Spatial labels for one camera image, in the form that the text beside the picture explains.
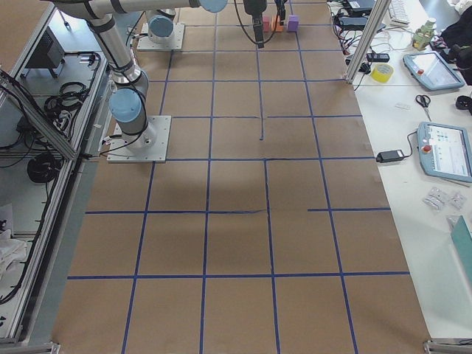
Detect teal board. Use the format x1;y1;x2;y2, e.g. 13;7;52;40
451;216;472;280

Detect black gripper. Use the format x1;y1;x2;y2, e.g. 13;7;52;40
243;0;267;48
275;0;287;26

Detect black scissors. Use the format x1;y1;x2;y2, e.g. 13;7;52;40
415;94;431;122

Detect coiled black cable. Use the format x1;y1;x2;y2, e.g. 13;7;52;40
27;152;58;184

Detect yellow tape roll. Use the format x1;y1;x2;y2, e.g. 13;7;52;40
371;63;394;83

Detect lower teach pendant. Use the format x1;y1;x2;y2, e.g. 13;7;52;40
417;122;471;183

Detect pink foam cube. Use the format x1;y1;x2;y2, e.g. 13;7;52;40
262;15;271;33

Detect orange foam cube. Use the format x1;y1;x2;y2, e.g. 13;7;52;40
271;16;284;32

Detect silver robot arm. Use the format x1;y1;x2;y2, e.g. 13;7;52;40
146;1;286;48
53;1;227;142

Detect plastic parts bag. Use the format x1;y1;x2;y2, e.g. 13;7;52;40
423;187;449;211

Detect purple foam cube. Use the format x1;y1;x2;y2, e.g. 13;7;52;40
286;15;299;32

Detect teach pendant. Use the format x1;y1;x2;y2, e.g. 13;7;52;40
417;122;471;183
403;52;465;91

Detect black power brick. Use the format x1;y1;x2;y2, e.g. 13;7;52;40
375;150;406;163

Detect upper teach pendant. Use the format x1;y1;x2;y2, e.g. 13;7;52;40
403;52;465;91

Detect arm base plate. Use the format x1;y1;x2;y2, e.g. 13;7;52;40
107;116;172;164
137;22;185;52

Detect black control box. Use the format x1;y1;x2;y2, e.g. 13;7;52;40
25;27;65;78

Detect white keyboard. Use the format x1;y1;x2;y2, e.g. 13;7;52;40
387;0;410;27

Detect aluminium frame post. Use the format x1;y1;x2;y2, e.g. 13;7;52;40
344;0;391;84

